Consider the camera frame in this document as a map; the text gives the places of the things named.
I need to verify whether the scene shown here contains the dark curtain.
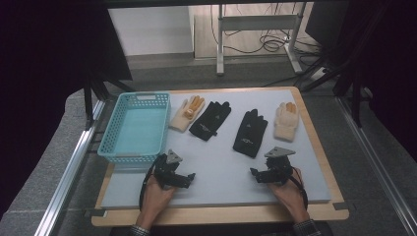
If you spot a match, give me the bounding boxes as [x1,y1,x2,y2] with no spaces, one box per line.
[304,0,417,163]
[0,0,134,220]

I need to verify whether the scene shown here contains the person's left hand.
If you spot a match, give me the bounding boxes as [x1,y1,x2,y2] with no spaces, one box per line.
[136,176,178,230]

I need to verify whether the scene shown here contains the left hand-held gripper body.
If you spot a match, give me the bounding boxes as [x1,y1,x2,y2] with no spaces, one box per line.
[152,148,185,190]

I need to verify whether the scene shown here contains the beige glove with round tag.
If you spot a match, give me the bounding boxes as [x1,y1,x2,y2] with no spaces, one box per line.
[168,94,207,134]

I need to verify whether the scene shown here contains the person's left plaid sleeve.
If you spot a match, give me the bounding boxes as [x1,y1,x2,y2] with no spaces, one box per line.
[128,223,151,236]

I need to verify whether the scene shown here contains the beige glove with orange fingertips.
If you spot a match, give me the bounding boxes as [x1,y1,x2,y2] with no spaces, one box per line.
[273,101,300,144]

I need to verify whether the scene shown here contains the grey foam mat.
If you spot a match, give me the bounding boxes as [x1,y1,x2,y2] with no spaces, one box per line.
[100,88,332,210]

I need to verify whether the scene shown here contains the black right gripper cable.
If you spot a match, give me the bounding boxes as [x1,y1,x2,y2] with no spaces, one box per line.
[289,166,310,211]

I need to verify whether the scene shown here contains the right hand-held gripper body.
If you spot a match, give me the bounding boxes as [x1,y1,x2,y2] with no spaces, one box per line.
[262,146,297,186]

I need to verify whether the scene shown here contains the aluminium rail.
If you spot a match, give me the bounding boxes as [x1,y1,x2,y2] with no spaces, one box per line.
[335,95,417,236]
[33,98,106,236]

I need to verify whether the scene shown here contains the black floor cables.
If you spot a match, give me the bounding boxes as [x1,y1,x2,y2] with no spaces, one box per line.
[209,2,328,58]

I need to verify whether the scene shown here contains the teal plastic basket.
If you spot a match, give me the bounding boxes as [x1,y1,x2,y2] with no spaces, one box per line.
[96,91,172,165]

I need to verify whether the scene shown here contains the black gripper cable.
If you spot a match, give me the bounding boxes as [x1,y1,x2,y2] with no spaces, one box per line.
[138,156,165,212]
[289,166,310,211]

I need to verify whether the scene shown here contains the black tripod legs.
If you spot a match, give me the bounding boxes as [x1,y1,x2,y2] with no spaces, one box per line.
[83,73,136,130]

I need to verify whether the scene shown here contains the black glove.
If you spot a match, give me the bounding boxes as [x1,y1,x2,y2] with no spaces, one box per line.
[188,100,232,143]
[232,108,269,159]

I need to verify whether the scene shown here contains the black metal stand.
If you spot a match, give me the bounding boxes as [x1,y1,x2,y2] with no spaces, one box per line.
[293,3,373,129]

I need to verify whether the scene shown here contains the white metal desk frame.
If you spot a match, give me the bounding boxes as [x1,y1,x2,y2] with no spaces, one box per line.
[215,2,305,77]

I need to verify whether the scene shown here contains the white panel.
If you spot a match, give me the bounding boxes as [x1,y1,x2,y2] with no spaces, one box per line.
[107,5,195,57]

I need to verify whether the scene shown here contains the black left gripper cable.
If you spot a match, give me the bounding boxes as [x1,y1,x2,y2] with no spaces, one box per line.
[138,156,165,212]

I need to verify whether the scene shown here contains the white power strip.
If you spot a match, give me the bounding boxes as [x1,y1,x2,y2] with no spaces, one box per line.
[309,66,329,82]

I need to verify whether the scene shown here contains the person's right hand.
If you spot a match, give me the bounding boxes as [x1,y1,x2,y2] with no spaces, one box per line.
[268,166,312,225]

